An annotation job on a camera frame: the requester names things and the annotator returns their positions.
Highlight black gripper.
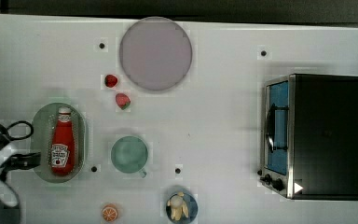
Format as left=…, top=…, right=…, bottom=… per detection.
left=0, top=152, right=41, bottom=171

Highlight green oval strainer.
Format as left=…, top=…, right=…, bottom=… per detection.
left=30, top=103, right=88, bottom=184

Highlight toy banana pieces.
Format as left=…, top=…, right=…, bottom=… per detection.
left=167, top=191, right=189, bottom=221

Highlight pink toy strawberry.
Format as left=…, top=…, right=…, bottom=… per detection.
left=115, top=93, right=131, bottom=110

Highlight blue bowl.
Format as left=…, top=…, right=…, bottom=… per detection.
left=165, top=192, right=199, bottom=224

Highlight dark red toy strawberry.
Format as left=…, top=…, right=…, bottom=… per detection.
left=104, top=75, right=118, bottom=88

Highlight toy orange half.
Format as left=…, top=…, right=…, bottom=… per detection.
left=102, top=204, right=118, bottom=222

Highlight green mug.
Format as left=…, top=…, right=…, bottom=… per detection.
left=111, top=136, right=148, bottom=178

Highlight lilac round plate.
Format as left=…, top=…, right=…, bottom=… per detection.
left=119, top=17, right=193, bottom=91

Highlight silver toaster oven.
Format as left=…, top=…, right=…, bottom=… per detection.
left=257, top=74, right=358, bottom=201

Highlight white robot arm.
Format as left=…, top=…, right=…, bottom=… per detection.
left=0, top=120, right=41, bottom=224

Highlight red plush ketchup bottle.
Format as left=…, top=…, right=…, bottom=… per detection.
left=50, top=106, right=75, bottom=176

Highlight black cable loop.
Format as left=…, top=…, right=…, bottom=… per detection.
left=4, top=120, right=34, bottom=142

